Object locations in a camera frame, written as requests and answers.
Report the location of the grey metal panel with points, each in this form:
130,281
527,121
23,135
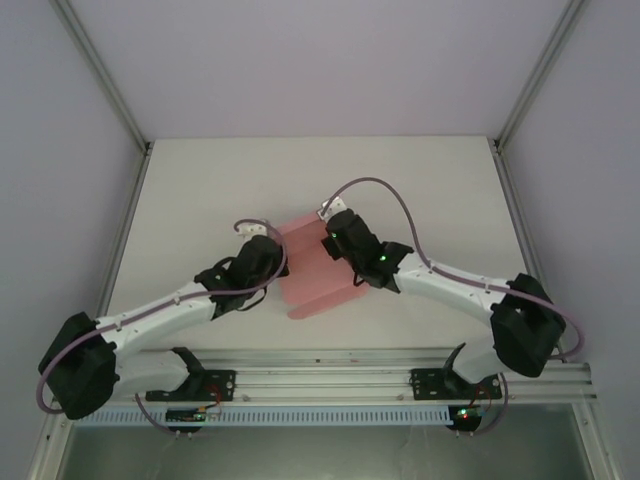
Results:
325,452

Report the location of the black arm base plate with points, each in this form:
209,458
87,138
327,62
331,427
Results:
425,382
222,382

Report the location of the small circuit board with LED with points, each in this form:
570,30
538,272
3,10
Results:
187,416
467,414

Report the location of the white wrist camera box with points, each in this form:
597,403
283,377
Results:
252,229
336,204

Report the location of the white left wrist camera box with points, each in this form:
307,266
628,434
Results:
252,229

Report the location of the pink paper box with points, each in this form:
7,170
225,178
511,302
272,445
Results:
315,280

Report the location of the aluminium mounting rail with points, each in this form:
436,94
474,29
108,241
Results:
325,372

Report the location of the aluminium frame post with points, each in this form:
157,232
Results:
102,80
542,75

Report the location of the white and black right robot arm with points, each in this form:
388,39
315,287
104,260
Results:
450,287

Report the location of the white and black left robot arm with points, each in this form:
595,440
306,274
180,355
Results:
150,325

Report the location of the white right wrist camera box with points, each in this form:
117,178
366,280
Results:
336,204

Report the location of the aluminium table side rail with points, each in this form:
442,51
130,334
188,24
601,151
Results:
530,260
117,240

